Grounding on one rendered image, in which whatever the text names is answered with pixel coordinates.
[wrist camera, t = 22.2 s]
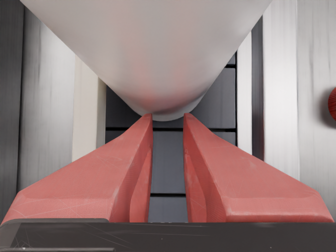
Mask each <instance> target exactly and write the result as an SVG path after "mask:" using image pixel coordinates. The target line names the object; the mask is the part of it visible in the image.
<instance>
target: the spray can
mask: <svg viewBox="0 0 336 252"><path fill-rule="evenodd" d="M20 1H21V2H22V3H23V4H24V5H25V6H26V7H27V8H28V9H29V10H30V11H31V12H32V13H33V14H34V15H35V16H36V17H37V18H38V19H39V20H40V21H41V22H43V23H44V24H45V25H46V26H47V27H48V28H49V29H50V30H51V31H52V32H53V33H54V34H55V35H56V36H57V37H58V38H59V39H60V40H61V41H62V42H63V43H64V44H65V45H66V46H67V47H68V48H69V49H70V50H71V51H72V52H74V53H75V54H76V55H77V56H78V57H79V58H80V59H81V60H82V61H83V62H84V63H85V64H86V65H87V66H88V67H89V68H90V69H91V70H92V71H93V72H94V73H95V74H96V75H97V76H98V77H99V78H100V79H101V80H102V81H104V82H105V83H106V84H107V85H108V86H109V87H110V88H111V89H112V90H113V91H114V92H115V93H116V94H117V95H118V96H119V97H120V98H121V99H122V100H123V101H124V102H125V103H126V104H127V105H128V106H129V107H130V108H131V109H132V110H133V111H134V112H135V113H136V114H137V115H139V116H141V117H142V116H143V115H144V114H152V121H153V122H160V123H166V122H172V121H176V120H179V119H181V118H183V117H184V113H191V112H192V111H193V110H194V109H195V108H196V107H197V106H198V104H199V103H200V102H201V100H202V98H203V96H204V95H205V94H206V92H207V91H208V89H209V88H210V87H211V85H212V84H213V82H214V81H215V80H216V78H217V77H218V76H219V74H220V73H221V71H222V70H223V69H224V67H225V66H226V64H227V63H228V62H229V60H230V59H231V58H232V56H233V55H234V53H235V52H236V51H237V49H238V48H239V46H240V45H241V44H242V42H243V41H244V39H245V38H246V37H247V35H248V34H249V33H250V31H251V30H252V28H253V27H254V26H255V24H256V23H257V21H258V20H259V19H260V17H261V16H262V14H263V13H264V12H265V10H266V9H267V8H268V6H269V5H270V3H271V2H272V1H273V0H20Z"/></svg>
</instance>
